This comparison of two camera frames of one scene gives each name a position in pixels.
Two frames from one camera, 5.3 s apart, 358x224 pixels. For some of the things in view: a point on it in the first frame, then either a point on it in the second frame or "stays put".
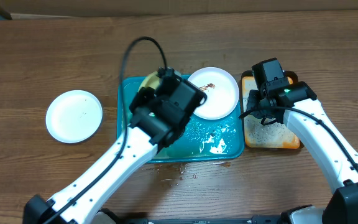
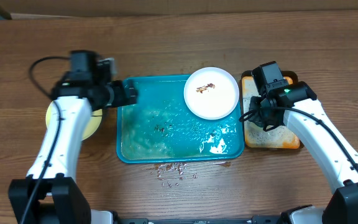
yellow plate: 151,81 to 92,126
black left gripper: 143,96 to 119,99
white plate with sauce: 221,89 stays put
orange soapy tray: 272,135 stays put
